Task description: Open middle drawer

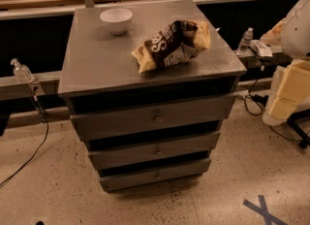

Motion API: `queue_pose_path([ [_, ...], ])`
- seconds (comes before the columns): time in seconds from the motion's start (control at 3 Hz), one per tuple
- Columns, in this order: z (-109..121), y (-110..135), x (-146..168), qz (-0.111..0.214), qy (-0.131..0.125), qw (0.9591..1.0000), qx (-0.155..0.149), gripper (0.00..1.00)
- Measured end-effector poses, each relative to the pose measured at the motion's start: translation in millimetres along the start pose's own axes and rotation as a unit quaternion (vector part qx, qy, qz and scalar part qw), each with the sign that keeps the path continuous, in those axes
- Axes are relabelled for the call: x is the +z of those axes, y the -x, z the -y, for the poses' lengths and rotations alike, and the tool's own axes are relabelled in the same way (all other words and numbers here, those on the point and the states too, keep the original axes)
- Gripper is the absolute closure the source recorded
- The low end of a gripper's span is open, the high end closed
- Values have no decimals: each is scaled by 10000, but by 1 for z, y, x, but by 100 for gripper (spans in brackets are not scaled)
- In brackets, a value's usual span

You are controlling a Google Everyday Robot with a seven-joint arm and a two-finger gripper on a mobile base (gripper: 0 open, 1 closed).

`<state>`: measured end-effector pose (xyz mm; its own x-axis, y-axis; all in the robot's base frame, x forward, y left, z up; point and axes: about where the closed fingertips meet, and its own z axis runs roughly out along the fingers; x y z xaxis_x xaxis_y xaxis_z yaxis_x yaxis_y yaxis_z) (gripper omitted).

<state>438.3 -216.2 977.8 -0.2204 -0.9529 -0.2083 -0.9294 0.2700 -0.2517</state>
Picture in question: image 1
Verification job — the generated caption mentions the grey metal rail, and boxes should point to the grey metal rail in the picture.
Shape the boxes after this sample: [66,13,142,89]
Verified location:
[0,46,292,101]

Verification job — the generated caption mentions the folded white paper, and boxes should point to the folded white paper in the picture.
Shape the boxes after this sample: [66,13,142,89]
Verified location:
[250,40,272,57]

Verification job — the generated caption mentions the grey bottom drawer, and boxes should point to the grey bottom drawer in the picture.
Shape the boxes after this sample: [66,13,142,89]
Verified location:
[100,158,211,192]

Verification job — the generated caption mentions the black cable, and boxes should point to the black cable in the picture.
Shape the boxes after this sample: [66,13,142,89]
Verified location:
[0,86,50,188]
[242,63,269,117]

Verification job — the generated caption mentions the black cable on left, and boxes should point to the black cable on left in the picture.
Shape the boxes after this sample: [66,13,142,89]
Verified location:
[0,86,50,188]

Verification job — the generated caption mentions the white ceramic bowl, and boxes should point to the white ceramic bowl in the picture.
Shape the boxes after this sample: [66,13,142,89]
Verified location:
[100,8,133,35]

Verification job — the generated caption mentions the brown yellow chip bag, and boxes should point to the brown yellow chip bag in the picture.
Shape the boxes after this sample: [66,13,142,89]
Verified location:
[132,20,211,74]

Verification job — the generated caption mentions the grey top drawer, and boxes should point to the grey top drawer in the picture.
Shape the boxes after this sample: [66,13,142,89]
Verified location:
[71,94,234,141]

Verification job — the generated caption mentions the clear sanitizer pump bottle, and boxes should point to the clear sanitizer pump bottle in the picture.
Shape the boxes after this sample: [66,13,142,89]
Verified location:
[11,58,35,83]

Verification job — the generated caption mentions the black stand leg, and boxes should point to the black stand leg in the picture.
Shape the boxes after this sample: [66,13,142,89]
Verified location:
[287,110,310,149]

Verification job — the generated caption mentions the grey drawer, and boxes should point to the grey drawer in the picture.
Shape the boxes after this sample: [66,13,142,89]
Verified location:
[88,132,220,171]
[71,94,234,141]
[100,158,211,192]

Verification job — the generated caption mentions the grey drawer cabinet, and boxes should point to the grey drawer cabinet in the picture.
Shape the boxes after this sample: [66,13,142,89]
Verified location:
[58,1,246,178]

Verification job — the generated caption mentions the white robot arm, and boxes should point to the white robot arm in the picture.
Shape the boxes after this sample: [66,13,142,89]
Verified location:
[263,0,310,126]

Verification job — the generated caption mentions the clear plastic water bottle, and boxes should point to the clear plastic water bottle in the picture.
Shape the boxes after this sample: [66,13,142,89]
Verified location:
[236,27,253,55]

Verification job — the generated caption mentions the black cable on right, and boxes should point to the black cable on right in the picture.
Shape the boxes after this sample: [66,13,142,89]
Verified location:
[242,63,269,117]

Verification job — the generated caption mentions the blue tape cross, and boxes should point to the blue tape cross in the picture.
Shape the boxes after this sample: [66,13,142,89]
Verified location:
[243,195,289,225]

